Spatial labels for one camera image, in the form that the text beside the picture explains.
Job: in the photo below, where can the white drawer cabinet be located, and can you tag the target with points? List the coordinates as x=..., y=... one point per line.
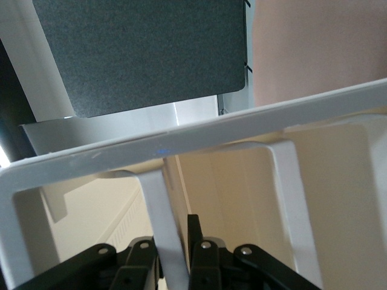
x=211, y=133

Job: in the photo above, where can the dark grey felt panel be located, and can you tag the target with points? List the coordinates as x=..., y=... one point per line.
x=136, y=54

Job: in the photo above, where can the brown table cover mat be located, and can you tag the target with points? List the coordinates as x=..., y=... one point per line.
x=317, y=45

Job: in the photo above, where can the white post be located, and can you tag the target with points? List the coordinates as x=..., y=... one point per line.
x=33, y=60

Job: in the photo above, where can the silver metal profile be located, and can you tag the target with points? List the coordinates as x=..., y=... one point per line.
x=121, y=127

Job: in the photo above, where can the cream white drawer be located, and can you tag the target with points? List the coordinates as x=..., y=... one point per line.
x=287, y=196
x=163, y=211
x=347, y=181

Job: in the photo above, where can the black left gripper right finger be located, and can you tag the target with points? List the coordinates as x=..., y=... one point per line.
x=217, y=266

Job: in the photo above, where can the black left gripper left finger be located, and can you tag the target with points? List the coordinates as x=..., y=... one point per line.
x=121, y=272

